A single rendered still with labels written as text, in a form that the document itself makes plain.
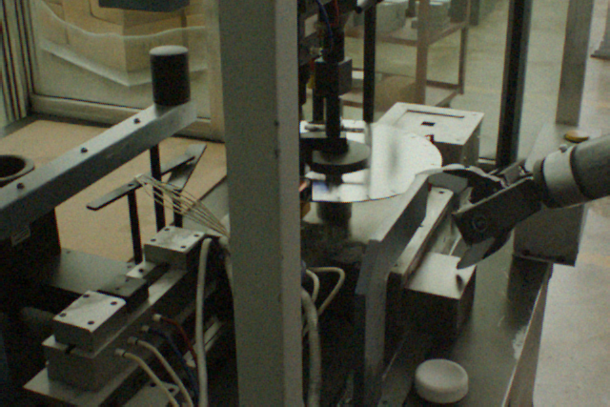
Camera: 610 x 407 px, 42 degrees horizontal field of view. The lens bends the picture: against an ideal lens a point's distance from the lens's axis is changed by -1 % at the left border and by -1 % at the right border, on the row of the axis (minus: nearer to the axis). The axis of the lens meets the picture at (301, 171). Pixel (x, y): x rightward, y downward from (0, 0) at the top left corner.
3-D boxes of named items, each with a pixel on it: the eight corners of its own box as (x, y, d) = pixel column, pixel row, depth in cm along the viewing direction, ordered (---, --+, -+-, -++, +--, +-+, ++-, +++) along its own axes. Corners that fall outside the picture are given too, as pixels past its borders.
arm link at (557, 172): (586, 209, 99) (559, 150, 99) (555, 217, 103) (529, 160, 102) (606, 190, 105) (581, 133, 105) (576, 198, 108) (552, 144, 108)
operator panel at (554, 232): (536, 192, 160) (543, 121, 154) (592, 200, 156) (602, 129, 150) (510, 255, 137) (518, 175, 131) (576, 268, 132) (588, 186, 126)
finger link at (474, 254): (487, 268, 120) (514, 222, 115) (468, 283, 116) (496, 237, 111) (471, 254, 121) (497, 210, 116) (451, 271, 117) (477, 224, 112)
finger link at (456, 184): (431, 167, 121) (485, 186, 116) (410, 179, 117) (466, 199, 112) (433, 148, 120) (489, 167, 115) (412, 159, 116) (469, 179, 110)
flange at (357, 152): (293, 146, 130) (293, 132, 129) (359, 140, 132) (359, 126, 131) (307, 172, 120) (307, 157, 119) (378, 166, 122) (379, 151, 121)
